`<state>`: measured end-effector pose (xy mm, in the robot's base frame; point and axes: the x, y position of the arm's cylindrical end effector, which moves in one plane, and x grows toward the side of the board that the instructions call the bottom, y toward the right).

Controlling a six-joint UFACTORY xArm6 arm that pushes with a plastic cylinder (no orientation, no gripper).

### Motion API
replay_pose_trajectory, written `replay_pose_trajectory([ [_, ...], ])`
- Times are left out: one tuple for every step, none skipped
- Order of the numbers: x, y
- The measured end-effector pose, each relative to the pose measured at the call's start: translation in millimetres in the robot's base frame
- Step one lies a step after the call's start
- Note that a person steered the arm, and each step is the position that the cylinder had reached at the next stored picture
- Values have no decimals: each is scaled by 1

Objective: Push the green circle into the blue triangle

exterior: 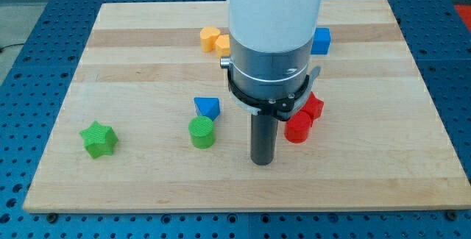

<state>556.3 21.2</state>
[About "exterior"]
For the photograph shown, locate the blue perforated table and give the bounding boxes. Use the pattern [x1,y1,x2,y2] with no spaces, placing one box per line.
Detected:
[1,0,470,238]

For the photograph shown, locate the blue triangle block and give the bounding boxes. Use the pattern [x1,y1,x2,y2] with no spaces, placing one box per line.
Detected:
[194,97,220,121]

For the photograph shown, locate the green cylinder block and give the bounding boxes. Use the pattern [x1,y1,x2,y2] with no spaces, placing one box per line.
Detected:
[188,116,216,149]

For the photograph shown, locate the wooden board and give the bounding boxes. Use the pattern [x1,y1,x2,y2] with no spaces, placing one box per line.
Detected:
[24,0,470,213]

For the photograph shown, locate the red hexagon block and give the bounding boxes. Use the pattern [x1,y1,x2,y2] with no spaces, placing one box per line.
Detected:
[301,92,325,122]

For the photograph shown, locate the red cylinder block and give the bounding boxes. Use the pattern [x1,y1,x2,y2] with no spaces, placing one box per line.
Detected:
[284,111,312,143]

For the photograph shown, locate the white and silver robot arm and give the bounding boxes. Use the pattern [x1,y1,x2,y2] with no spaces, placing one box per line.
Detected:
[227,0,321,100]

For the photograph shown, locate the blue cube block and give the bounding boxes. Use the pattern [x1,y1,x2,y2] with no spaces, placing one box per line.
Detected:
[311,28,331,55]

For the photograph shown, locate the green star block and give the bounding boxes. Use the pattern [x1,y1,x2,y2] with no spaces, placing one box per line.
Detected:
[79,121,118,159]

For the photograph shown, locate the black clamp ring with lever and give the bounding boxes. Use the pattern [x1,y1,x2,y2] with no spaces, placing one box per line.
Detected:
[219,57,322,123]

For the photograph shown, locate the yellow heart block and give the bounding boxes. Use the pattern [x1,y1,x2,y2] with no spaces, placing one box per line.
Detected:
[199,26,221,52]

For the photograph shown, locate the yellow pentagon block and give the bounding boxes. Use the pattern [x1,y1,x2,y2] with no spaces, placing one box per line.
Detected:
[215,35,230,57]

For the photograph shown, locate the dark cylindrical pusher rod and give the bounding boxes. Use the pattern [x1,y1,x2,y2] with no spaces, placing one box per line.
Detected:
[250,115,278,165]

